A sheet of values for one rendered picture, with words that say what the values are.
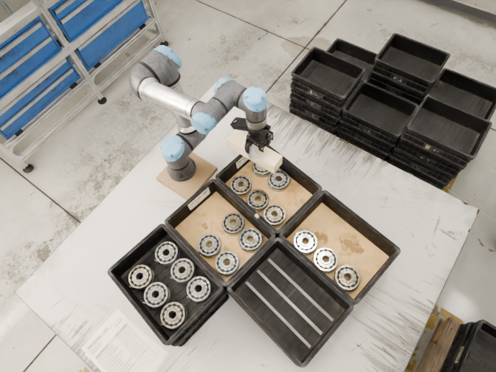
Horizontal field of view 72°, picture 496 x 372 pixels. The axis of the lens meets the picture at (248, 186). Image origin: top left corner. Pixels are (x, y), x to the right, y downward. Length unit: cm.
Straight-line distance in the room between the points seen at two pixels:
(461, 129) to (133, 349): 218
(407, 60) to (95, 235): 229
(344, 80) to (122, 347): 205
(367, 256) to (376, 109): 127
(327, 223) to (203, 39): 251
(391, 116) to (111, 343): 212
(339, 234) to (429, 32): 266
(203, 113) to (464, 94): 210
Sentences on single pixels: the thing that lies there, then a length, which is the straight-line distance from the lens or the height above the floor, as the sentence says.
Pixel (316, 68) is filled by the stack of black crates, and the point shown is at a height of 49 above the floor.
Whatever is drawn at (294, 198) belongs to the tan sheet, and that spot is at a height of 83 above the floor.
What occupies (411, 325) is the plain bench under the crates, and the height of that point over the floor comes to 70.
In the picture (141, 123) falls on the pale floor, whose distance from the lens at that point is 310.
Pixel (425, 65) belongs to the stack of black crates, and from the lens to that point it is 279.
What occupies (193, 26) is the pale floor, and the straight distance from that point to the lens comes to 381.
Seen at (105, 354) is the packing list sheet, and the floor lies 70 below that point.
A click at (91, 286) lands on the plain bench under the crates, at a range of 184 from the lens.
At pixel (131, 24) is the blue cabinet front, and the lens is 334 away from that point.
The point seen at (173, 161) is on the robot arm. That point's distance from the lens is 169.
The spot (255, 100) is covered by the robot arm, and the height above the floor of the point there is 144.
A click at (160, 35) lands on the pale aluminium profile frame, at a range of 359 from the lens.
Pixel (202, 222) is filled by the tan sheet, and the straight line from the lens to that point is 161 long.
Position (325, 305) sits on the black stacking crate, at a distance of 150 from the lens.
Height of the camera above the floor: 230
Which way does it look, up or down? 63 degrees down
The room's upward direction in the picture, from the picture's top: 8 degrees counter-clockwise
